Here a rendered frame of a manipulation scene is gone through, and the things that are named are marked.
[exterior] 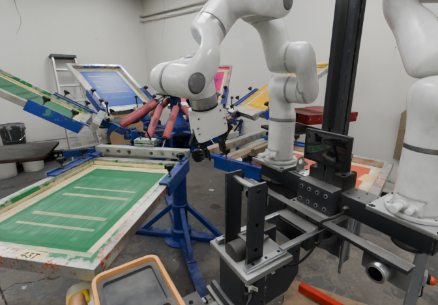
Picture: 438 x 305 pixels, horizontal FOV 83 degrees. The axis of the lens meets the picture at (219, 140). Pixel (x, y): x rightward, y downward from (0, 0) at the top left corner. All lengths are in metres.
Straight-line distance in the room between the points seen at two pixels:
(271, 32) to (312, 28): 2.75
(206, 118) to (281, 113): 0.32
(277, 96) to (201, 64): 0.41
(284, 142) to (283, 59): 0.29
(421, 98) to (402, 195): 0.22
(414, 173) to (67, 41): 5.01
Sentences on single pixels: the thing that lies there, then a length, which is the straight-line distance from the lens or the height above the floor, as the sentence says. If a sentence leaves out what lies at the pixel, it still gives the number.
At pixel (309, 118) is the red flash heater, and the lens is 2.33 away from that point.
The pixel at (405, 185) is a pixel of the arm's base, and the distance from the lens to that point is 0.71.
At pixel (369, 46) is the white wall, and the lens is 3.37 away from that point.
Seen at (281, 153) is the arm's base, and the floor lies 1.18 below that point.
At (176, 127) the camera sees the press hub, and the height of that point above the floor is 1.05.
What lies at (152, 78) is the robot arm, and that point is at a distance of 0.61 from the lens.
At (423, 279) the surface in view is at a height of 0.65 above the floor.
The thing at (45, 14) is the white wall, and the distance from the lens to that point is 5.13.
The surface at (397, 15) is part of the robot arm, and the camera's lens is 0.80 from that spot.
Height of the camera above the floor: 1.45
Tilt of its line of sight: 15 degrees down
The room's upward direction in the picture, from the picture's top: straight up
